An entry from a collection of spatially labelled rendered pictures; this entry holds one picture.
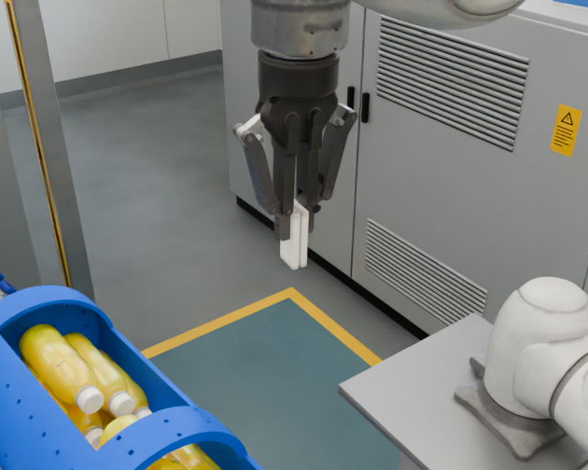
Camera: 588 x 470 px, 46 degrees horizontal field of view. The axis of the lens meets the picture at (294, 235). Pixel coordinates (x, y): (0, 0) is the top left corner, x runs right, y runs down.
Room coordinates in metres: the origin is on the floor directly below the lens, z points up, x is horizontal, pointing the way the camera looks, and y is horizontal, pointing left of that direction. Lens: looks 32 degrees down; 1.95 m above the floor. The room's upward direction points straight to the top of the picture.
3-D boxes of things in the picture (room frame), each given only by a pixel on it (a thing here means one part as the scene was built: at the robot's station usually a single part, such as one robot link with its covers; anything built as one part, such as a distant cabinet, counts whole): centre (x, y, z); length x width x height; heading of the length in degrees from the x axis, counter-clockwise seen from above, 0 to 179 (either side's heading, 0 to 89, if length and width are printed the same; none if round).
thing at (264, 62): (0.63, 0.00, 1.72); 0.08 x 0.07 x 0.09; 119
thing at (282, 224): (0.61, 0.02, 1.59); 0.03 x 0.01 x 0.05; 119
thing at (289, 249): (0.62, 0.00, 1.56); 0.03 x 0.01 x 0.07; 29
